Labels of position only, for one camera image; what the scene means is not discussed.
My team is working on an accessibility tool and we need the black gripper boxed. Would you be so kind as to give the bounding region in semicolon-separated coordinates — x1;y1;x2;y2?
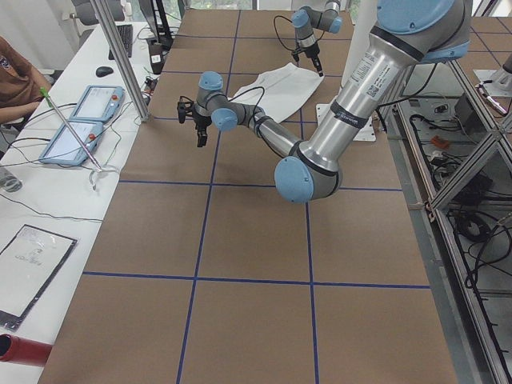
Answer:
291;42;323;77
177;95;212;147

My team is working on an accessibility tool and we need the white long-sleeve printed shirt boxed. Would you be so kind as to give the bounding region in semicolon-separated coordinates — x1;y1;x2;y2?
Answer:
234;62;324;123

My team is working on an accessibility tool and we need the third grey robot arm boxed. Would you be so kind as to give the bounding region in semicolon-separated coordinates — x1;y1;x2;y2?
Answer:
474;56;511;97

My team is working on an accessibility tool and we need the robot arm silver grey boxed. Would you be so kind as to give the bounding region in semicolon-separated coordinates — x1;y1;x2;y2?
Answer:
177;1;472;203
291;1;342;77

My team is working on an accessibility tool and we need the black box white label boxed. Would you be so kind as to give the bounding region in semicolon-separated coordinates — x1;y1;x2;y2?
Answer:
148;43;165;74

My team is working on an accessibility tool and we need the upper blue teach pendant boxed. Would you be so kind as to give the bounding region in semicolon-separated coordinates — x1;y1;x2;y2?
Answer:
70;85;125;123

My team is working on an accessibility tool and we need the blue teach pendant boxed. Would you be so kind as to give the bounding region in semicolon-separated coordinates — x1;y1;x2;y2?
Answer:
38;120;103;166
70;85;125;123

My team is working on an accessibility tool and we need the black computer mouse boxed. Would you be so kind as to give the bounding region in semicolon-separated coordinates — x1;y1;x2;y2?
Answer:
95;66;114;78

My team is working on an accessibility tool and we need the black keyboard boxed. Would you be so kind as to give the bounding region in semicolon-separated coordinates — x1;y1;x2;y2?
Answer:
116;24;133;58

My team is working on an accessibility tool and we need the lower blue teach pendant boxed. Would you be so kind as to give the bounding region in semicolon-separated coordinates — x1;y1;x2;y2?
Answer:
38;120;103;166

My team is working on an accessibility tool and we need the orange connector plug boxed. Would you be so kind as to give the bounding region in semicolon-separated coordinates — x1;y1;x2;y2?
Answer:
430;135;450;150

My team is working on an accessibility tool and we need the grey office chair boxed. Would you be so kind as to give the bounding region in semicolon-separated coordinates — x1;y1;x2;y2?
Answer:
70;0;127;51

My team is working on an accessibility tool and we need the metal rod green tip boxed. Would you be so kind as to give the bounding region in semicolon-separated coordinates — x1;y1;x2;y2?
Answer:
40;87;120;190

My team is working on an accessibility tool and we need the seated person brown shirt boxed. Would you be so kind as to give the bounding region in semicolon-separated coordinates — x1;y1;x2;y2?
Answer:
1;37;52;124

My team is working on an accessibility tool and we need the clear water bottle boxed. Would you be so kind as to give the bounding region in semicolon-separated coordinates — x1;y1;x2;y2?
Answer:
0;166;22;193

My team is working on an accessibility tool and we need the grey bordered white sheet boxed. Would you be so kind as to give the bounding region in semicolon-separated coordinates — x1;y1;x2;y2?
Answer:
1;224;78;331

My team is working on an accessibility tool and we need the red fire extinguisher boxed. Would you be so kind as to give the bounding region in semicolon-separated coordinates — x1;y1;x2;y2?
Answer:
1;334;53;367

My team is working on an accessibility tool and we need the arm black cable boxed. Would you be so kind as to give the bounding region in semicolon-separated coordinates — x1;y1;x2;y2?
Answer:
230;86;267;121
273;14;327;55

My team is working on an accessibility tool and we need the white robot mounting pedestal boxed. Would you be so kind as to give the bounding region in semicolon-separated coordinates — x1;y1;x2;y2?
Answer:
316;0;378;142

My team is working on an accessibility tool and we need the aluminium frame side rack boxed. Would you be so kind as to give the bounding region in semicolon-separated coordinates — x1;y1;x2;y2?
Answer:
383;17;511;383

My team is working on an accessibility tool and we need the aluminium frame post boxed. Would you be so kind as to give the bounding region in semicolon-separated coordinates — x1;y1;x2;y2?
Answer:
90;0;150;122

